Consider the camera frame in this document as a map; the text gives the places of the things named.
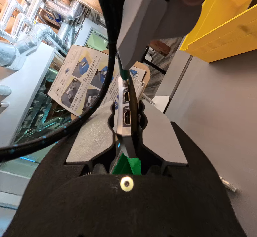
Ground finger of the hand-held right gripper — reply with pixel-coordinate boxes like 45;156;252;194
150;0;202;41
116;0;168;70

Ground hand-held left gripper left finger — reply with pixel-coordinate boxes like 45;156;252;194
66;103;118;165

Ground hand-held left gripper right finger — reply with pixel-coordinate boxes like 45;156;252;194
137;100;188;166

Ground braided hdmi cable green plugs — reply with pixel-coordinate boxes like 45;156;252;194
0;0;133;163

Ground silver port hub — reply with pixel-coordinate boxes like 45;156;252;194
115;75;141;160

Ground green plastic bin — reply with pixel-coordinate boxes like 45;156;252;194
110;153;142;175

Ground yellow plastic bin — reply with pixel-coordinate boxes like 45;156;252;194
179;0;257;63

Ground instruction sheet on stand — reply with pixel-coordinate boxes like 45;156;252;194
70;49;151;119

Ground printed instruction sheet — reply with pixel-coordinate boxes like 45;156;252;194
48;45;147;115

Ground silver ventilation duct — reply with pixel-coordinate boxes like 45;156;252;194
0;22;69;71
44;0;87;21

